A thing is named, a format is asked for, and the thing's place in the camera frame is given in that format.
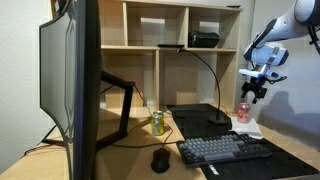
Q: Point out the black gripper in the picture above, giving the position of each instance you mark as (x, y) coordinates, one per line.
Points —
(256, 86)

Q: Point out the pink soda can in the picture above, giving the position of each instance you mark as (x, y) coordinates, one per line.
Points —
(244, 115)

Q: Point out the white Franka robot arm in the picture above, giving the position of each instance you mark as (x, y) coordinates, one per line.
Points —
(283, 25)

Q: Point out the black gooseneck desk lamp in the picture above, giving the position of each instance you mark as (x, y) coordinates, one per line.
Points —
(218, 119)

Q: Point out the black desk mat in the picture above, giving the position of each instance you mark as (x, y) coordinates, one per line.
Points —
(196, 120)

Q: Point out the green yellow soda can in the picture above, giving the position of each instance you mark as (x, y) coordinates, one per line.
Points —
(157, 125)

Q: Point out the wooden desk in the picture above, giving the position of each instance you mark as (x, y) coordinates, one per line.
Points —
(133, 166)

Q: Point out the white paper napkin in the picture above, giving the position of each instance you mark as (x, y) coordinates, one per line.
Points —
(248, 128)

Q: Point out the grey black mechanical keyboard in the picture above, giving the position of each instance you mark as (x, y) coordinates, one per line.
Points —
(220, 148)

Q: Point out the black box on shelf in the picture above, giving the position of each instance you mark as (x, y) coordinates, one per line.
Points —
(203, 39)

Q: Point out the wooden hutch shelf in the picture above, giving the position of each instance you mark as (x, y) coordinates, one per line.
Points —
(173, 76)

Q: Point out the black computer mouse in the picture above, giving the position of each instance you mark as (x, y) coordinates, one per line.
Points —
(160, 160)

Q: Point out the black angular monitor stand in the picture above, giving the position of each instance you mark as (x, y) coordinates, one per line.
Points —
(126, 106)

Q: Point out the black curved monitor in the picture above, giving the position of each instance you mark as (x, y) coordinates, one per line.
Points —
(88, 83)

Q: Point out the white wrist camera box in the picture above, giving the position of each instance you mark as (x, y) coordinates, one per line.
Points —
(250, 72)

